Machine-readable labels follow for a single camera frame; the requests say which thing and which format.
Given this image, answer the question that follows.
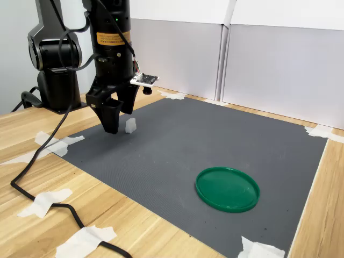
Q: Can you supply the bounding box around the small white plastic terminal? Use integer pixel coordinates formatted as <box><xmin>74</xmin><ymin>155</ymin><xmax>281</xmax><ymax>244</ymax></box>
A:
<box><xmin>125</xmin><ymin>117</ymin><xmax>137</xmax><ymax>134</ymax></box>

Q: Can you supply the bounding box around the round green lid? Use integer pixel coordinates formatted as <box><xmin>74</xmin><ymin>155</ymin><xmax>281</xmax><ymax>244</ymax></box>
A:
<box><xmin>195</xmin><ymin>166</ymin><xmax>261</xmax><ymax>214</ymax></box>

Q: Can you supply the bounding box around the white tape piece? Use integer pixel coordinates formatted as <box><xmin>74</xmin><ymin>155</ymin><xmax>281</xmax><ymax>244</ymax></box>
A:
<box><xmin>205</xmin><ymin>98</ymin><xmax>230</xmax><ymax>106</ymax></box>
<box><xmin>55</xmin><ymin>225</ymin><xmax>118</xmax><ymax>258</ymax></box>
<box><xmin>17</xmin><ymin>188</ymin><xmax>74</xmax><ymax>219</ymax></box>
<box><xmin>304</xmin><ymin>125</ymin><xmax>344</xmax><ymax>143</ymax></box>
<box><xmin>157</xmin><ymin>90</ymin><xmax>188</xmax><ymax>100</ymax></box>
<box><xmin>0</xmin><ymin>131</ymin><xmax>86</xmax><ymax>166</ymax></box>
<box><xmin>238</xmin><ymin>235</ymin><xmax>286</xmax><ymax>258</ymax></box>

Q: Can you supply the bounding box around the white partition panel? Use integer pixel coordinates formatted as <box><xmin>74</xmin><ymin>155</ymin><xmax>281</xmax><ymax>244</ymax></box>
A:
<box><xmin>130</xmin><ymin>0</ymin><xmax>231</xmax><ymax>102</ymax></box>
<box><xmin>221</xmin><ymin>0</ymin><xmax>344</xmax><ymax>130</ymax></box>

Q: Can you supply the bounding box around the dark grey mat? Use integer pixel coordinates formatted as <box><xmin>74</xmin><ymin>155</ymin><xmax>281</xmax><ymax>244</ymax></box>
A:
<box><xmin>52</xmin><ymin>96</ymin><xmax>329</xmax><ymax>258</ymax></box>

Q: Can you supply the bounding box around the white camera circuit board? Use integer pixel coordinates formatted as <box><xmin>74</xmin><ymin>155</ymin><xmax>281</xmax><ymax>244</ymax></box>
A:
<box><xmin>130</xmin><ymin>73</ymin><xmax>160</xmax><ymax>95</ymax></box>

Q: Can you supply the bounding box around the black arm base cable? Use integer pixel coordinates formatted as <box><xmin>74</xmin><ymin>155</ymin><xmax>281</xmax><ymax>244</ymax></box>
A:
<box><xmin>10</xmin><ymin>85</ymin><xmax>45</xmax><ymax>113</ymax></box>

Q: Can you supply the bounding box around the black camera cable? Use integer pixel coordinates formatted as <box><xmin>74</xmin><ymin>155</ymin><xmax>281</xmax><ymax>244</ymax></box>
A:
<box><xmin>10</xmin><ymin>25</ymin><xmax>133</xmax><ymax>258</ymax></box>

